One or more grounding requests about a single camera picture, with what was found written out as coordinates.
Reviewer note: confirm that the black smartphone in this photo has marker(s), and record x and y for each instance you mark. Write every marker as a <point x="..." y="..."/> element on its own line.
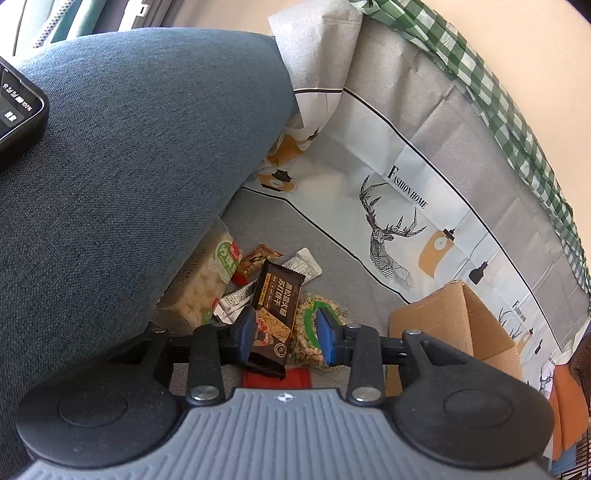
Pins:
<point x="18" y="110"/>

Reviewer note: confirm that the silver stick sachet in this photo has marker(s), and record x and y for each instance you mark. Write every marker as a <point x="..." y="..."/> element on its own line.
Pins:
<point x="304" y="265"/>

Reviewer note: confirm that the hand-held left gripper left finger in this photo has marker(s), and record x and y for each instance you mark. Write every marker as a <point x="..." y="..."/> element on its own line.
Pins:
<point x="247" y="332"/>

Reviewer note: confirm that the dark brown cracker packet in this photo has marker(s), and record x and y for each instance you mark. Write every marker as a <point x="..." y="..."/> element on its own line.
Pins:
<point x="277" y="295"/>

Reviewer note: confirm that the grey curtain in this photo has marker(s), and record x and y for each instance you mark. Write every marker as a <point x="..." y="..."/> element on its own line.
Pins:
<point x="92" y="18"/>

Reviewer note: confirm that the white crumpled sachet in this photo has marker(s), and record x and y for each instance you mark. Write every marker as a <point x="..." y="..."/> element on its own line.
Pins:
<point x="233" y="300"/>

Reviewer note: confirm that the green cream rice cracker packet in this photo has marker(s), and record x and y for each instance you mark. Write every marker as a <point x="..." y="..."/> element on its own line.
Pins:
<point x="203" y="281"/>

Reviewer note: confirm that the orange cushion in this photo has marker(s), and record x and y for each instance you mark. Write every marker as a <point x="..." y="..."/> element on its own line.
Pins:
<point x="568" y="401"/>

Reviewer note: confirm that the grey deer print sheet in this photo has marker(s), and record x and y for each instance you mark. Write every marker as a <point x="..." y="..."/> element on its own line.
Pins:
<point x="415" y="115"/>

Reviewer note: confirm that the red snack packet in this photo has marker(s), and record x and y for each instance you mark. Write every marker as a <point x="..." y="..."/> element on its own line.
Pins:
<point x="295" y="378"/>

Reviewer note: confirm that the green checked cloth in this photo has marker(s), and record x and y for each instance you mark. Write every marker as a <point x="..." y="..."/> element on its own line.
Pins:
<point x="508" y="124"/>

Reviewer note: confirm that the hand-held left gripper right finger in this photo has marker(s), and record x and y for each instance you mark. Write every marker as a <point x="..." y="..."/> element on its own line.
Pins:
<point x="327" y="337"/>

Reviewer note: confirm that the round nut snack green label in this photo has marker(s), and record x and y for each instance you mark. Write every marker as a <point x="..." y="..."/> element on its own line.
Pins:
<point x="300" y="344"/>

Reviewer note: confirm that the brown cardboard box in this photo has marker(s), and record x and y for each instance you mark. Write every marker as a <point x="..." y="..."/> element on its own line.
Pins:
<point x="438" y="318"/>

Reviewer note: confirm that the small red orange snack bar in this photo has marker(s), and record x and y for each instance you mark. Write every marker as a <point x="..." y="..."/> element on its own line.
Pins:
<point x="254" y="263"/>

